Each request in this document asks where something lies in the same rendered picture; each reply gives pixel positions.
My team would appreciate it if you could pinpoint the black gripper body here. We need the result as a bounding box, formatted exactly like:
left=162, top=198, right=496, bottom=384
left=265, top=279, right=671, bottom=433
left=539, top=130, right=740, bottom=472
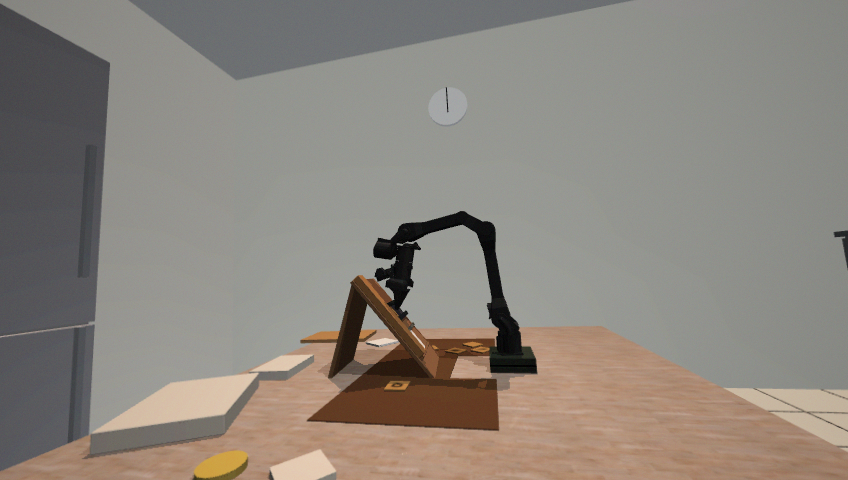
left=385, top=261, right=414, bottom=290

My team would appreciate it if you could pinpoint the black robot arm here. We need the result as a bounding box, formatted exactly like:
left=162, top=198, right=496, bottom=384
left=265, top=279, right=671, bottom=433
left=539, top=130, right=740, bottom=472
left=373, top=211, right=524, bottom=356

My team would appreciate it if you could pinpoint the yellow flat disc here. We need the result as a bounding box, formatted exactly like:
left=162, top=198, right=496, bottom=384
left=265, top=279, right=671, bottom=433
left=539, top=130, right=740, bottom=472
left=194, top=451, right=248, bottom=480

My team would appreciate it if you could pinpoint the tan flat rectangular board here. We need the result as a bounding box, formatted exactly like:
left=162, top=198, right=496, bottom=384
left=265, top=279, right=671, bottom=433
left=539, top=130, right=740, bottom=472
left=300, top=330, right=376, bottom=343

